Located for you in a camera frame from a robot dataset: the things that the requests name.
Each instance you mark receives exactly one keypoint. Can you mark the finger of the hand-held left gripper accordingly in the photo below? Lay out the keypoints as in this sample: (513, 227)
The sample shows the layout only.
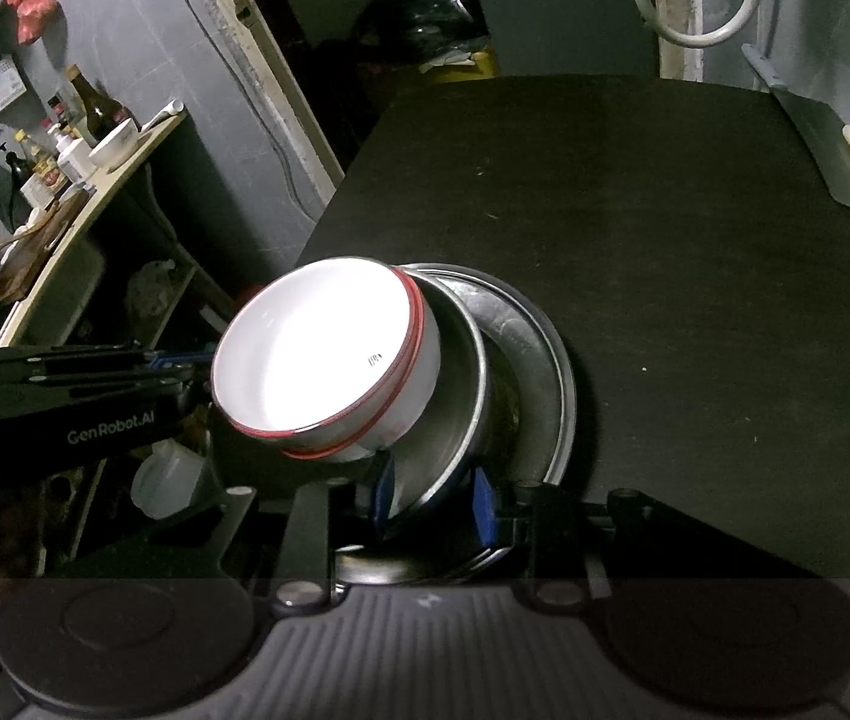
(117, 367)

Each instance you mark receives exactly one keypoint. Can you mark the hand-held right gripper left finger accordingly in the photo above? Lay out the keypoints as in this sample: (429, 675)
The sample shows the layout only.
(312, 540)

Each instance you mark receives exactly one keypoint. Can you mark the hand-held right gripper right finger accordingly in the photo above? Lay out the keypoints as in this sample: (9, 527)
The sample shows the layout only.
(485, 510)

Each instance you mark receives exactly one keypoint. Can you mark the small steel bowl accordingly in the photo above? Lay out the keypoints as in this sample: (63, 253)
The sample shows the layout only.
(462, 390)

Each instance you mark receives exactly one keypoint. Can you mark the large white ceramic bowl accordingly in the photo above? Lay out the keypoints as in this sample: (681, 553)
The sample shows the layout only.
(429, 367)

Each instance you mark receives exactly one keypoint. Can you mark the large deep steel plate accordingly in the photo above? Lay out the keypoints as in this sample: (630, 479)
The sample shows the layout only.
(537, 360)

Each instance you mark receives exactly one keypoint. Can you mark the small white ceramic bowl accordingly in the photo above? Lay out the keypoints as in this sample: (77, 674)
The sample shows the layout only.
(305, 360)

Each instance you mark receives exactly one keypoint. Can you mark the white plastic jug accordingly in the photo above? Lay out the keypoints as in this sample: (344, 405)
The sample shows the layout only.
(166, 480)

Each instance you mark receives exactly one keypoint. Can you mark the brown wooden board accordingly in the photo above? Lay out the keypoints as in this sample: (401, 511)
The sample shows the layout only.
(20, 255)

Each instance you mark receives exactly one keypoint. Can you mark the cream shelf unit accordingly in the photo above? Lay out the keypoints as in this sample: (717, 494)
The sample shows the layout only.
(106, 199)

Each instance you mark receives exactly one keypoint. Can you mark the dark sauce bottle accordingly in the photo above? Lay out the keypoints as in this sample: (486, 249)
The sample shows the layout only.
(16, 187)

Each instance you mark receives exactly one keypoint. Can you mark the white pump bottle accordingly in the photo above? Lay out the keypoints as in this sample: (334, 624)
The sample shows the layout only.
(68, 157)

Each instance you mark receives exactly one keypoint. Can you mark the labelled sauce bottle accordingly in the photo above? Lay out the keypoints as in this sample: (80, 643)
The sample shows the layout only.
(38, 165)

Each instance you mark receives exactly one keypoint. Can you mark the white bowl with thin rim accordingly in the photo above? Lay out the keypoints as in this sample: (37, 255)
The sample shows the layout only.
(113, 146)

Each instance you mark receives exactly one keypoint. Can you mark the white tube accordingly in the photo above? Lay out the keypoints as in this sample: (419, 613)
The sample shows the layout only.
(162, 118)

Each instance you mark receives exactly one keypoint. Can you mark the dark wine bottle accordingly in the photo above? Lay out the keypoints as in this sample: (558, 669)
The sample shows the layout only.
(95, 109)

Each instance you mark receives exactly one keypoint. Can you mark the yellow container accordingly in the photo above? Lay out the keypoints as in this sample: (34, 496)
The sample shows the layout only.
(462, 67)

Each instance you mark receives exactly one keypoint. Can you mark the black plastic bag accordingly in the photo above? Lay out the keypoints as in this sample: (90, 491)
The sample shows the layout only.
(417, 7)

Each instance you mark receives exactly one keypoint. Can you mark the steel cleaver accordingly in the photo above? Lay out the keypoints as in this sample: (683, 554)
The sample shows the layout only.
(830, 157)

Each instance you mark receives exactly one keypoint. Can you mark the dark cabinet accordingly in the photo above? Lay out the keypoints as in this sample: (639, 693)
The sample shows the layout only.
(545, 7)

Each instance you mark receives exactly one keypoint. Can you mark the white door frame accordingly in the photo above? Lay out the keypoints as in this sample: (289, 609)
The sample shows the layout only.
(279, 90)

